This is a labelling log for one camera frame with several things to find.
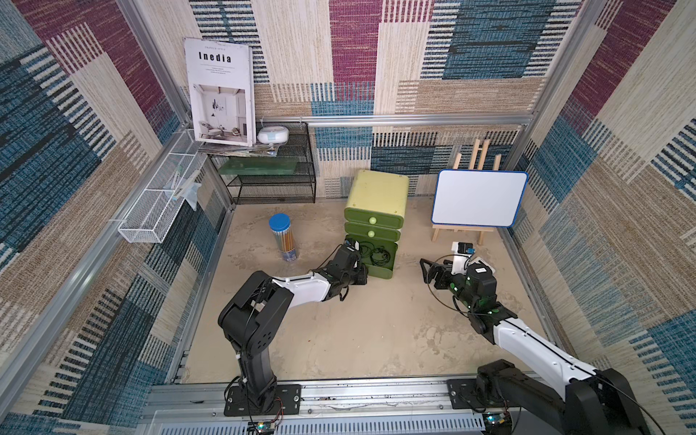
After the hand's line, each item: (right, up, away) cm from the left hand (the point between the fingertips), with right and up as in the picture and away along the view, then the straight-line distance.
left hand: (366, 268), depth 94 cm
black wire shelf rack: (-47, +30, +25) cm, 61 cm away
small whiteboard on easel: (+40, +24, +3) cm, 46 cm away
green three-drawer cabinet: (+2, +18, -6) cm, 19 cm away
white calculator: (+42, +2, +5) cm, 42 cm away
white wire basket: (-56, +29, -14) cm, 64 cm away
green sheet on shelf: (-37, +35, +1) cm, 51 cm away
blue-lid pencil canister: (-27, +15, -7) cm, 32 cm away
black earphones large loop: (+2, +3, +7) cm, 8 cm away
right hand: (+20, +5, -10) cm, 23 cm away
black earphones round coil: (+6, +3, +7) cm, 10 cm away
